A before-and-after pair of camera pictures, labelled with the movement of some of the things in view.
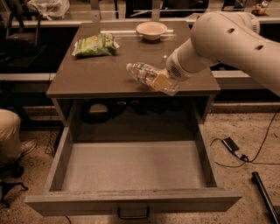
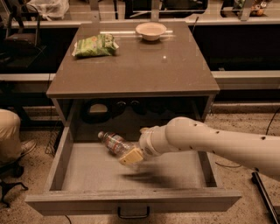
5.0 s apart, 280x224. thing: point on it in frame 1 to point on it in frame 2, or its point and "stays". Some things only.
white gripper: (175, 69) to (146, 143)
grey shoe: (27, 146) stays
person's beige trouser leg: (10, 143) stays
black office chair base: (13, 170) stays
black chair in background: (23, 32) stays
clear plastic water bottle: (146, 74) to (115, 143)
